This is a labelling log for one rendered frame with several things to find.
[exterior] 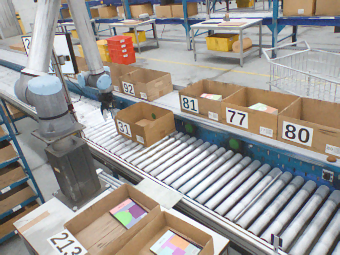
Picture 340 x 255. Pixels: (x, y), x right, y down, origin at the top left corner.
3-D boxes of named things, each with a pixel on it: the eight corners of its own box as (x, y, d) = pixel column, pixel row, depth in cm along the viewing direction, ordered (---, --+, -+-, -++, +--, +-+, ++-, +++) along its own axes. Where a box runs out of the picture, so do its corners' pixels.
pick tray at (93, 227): (68, 239, 140) (61, 224, 135) (129, 195, 162) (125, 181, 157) (98, 273, 121) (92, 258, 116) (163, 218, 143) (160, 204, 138)
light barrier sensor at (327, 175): (320, 180, 148) (322, 170, 145) (321, 179, 149) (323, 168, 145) (330, 184, 144) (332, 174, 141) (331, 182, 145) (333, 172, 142)
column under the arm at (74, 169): (74, 213, 156) (54, 163, 140) (52, 195, 172) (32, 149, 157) (112, 186, 172) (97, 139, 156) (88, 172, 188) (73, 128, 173)
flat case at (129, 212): (129, 232, 136) (129, 230, 135) (109, 213, 149) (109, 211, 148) (152, 216, 143) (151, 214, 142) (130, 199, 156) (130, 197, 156)
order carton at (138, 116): (116, 133, 232) (112, 114, 224) (144, 118, 248) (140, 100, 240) (147, 147, 205) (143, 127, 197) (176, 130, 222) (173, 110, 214)
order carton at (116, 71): (100, 87, 300) (96, 72, 292) (123, 78, 316) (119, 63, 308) (121, 94, 273) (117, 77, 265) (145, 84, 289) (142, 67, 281)
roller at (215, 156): (167, 192, 168) (166, 185, 165) (221, 151, 197) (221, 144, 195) (173, 195, 164) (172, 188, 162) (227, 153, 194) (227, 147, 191)
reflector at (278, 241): (269, 251, 121) (270, 233, 116) (270, 250, 122) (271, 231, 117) (281, 258, 118) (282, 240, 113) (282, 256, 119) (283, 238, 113)
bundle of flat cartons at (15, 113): (0, 113, 532) (-3, 107, 525) (26, 104, 554) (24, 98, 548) (7, 124, 480) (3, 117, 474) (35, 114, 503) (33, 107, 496)
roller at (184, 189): (175, 197, 163) (174, 189, 161) (229, 154, 192) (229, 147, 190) (181, 200, 160) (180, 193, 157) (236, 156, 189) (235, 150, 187)
